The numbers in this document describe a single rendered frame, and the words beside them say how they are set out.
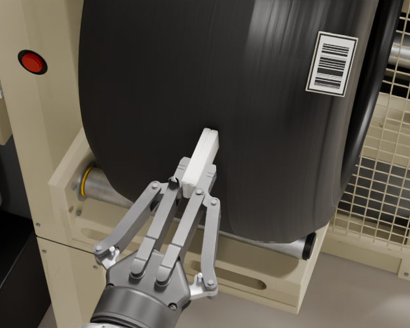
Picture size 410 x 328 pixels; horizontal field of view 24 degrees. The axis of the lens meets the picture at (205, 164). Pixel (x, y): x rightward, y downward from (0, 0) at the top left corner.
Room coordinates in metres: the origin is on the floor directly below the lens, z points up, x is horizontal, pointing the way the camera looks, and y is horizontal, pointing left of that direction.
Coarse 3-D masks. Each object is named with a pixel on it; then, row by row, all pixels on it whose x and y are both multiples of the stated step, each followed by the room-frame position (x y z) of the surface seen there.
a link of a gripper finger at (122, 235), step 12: (144, 192) 0.59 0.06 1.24; (156, 192) 0.59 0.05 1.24; (144, 204) 0.57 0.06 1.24; (156, 204) 0.59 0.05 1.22; (132, 216) 0.56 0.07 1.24; (144, 216) 0.57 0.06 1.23; (120, 228) 0.55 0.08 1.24; (132, 228) 0.55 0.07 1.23; (108, 240) 0.53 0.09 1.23; (120, 240) 0.53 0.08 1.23; (96, 252) 0.52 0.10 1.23; (108, 252) 0.52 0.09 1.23; (120, 252) 0.53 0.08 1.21
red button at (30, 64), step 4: (24, 56) 0.96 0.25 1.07; (28, 56) 0.96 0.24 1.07; (32, 56) 0.96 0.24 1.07; (36, 56) 0.96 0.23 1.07; (24, 60) 0.96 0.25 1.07; (28, 60) 0.96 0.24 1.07; (32, 60) 0.96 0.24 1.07; (36, 60) 0.96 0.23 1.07; (40, 60) 0.96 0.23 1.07; (24, 64) 0.96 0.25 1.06; (28, 64) 0.96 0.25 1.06; (32, 64) 0.96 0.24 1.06; (36, 64) 0.96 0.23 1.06; (40, 64) 0.96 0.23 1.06; (28, 68) 0.96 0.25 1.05; (32, 68) 0.96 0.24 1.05; (36, 68) 0.96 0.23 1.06; (40, 68) 0.96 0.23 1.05
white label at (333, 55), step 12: (324, 36) 0.69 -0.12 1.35; (336, 36) 0.69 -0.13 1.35; (348, 36) 0.69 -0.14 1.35; (324, 48) 0.68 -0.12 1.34; (336, 48) 0.69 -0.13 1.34; (348, 48) 0.69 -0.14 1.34; (312, 60) 0.68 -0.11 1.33; (324, 60) 0.68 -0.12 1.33; (336, 60) 0.68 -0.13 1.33; (348, 60) 0.68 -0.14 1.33; (312, 72) 0.67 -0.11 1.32; (324, 72) 0.67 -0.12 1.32; (336, 72) 0.67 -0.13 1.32; (348, 72) 0.67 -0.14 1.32; (312, 84) 0.67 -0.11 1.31; (324, 84) 0.67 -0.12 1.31; (336, 84) 0.67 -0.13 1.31
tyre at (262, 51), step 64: (128, 0) 0.75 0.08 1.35; (192, 0) 0.73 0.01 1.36; (256, 0) 0.72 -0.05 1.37; (320, 0) 0.71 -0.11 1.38; (384, 0) 1.06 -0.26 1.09; (128, 64) 0.71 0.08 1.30; (192, 64) 0.70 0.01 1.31; (256, 64) 0.68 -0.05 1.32; (384, 64) 1.00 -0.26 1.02; (128, 128) 0.69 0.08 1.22; (192, 128) 0.67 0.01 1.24; (256, 128) 0.65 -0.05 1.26; (320, 128) 0.66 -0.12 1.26; (128, 192) 0.70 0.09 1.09; (256, 192) 0.64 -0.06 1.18; (320, 192) 0.65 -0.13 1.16
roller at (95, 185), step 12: (96, 168) 0.89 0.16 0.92; (84, 180) 0.87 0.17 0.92; (96, 180) 0.86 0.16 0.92; (84, 192) 0.86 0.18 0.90; (96, 192) 0.85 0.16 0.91; (108, 192) 0.85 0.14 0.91; (120, 204) 0.84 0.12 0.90; (132, 204) 0.83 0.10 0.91; (240, 240) 0.78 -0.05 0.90; (252, 240) 0.77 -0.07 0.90; (300, 240) 0.76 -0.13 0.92; (312, 240) 0.76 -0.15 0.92; (276, 252) 0.76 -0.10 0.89; (288, 252) 0.75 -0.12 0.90; (300, 252) 0.75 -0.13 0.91
